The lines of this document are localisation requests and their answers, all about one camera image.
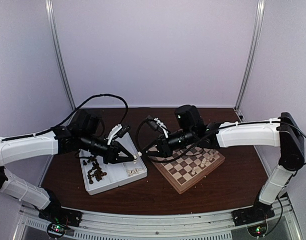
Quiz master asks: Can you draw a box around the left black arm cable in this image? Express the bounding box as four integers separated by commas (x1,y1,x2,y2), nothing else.
32,93,129,137

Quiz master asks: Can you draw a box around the controller board with leds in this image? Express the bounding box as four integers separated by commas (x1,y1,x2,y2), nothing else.
46,223,66,239
247,225,268,238

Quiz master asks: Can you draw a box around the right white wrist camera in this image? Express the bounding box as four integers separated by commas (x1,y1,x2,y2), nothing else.
146,115,169,138

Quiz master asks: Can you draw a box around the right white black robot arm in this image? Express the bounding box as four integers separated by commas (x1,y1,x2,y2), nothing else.
140,104,306,221

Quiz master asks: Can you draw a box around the right controller board with LEDs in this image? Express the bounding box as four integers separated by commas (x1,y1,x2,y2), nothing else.
247,225,268,238

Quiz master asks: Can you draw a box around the right aluminium frame post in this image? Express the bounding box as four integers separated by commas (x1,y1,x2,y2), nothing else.
234,0,266,121

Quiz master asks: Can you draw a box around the pile of dark chess pieces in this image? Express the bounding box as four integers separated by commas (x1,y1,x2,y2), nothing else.
82,155,107,185

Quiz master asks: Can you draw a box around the left aluminium frame post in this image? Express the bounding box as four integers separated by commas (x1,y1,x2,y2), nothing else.
45,0,76,110

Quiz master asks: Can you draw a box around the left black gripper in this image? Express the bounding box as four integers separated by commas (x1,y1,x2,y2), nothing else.
80,131,134,165

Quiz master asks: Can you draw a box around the white plastic compartment tray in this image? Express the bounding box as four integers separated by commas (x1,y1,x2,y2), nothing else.
79,133,148,195

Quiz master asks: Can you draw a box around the pile of light chess pieces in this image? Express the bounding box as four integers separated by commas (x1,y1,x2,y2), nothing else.
126,168,144,177

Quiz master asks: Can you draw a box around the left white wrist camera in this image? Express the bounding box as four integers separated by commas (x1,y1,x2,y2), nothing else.
107,124,131,145

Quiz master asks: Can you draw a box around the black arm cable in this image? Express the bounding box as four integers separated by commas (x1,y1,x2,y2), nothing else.
32,93,129,137
135,119,153,153

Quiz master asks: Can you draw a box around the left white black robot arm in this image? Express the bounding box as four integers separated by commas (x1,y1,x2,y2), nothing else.
0,109,137,222

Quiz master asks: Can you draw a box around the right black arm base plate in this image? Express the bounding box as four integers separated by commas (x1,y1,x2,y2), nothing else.
232,206,275,226

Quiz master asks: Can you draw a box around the left controller board with LEDs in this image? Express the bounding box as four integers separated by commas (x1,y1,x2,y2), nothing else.
46,223,66,239

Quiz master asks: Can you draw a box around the aluminium frame post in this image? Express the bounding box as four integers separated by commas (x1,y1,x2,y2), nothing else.
45,0,76,110
234,0,266,121

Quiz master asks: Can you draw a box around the front aluminium frame rail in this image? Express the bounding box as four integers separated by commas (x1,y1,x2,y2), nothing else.
10,197,304,240

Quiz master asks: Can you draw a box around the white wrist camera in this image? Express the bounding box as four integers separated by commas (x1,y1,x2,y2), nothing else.
107,124,131,145
146,115,169,138

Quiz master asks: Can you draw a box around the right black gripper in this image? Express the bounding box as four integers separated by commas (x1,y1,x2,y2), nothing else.
141,128,195,159

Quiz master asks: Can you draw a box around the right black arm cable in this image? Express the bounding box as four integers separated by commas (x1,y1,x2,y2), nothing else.
135,119,153,153

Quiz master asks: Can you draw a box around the wooden chess board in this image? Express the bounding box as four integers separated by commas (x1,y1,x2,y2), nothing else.
152,147,225,194

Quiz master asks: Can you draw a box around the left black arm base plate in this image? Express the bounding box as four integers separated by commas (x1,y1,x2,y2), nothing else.
38,208,82,227

